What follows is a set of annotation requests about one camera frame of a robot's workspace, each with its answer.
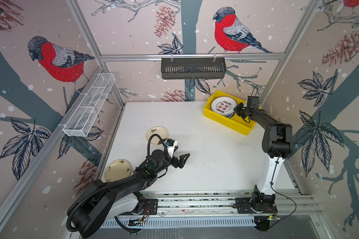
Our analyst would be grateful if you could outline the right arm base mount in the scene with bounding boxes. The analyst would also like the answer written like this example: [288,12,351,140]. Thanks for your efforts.
[232,185,278,214]

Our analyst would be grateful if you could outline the white plate green cloud outline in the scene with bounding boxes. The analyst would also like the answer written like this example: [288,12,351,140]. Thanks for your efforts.
[212,112,235,119]

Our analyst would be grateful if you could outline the black hanging wall basket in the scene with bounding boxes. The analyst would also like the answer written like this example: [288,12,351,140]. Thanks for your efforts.
[161,57,226,80]

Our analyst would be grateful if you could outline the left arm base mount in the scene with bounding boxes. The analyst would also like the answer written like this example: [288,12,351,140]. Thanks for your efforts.
[130,192,158,216]

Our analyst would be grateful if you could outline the cream yellow plate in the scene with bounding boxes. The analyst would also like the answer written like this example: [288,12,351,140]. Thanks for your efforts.
[103,159,132,182]

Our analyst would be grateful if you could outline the yellow plastic bin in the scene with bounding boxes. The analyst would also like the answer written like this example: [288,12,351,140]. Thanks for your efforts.
[203,91,256,135]

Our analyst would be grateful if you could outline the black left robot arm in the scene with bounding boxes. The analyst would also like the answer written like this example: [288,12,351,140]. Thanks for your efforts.
[66,134,190,239]

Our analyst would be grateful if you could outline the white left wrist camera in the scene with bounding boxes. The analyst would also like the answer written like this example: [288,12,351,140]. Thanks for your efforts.
[166,138,178,159]

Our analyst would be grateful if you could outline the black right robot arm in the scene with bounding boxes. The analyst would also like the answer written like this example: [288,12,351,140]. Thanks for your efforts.
[234,96,292,211]

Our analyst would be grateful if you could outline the white plate red characters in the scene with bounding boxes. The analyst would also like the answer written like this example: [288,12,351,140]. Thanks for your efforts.
[210,96,237,117]

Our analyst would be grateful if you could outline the cream small floral plate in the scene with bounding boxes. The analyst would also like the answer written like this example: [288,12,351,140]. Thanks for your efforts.
[146,125,170,145]

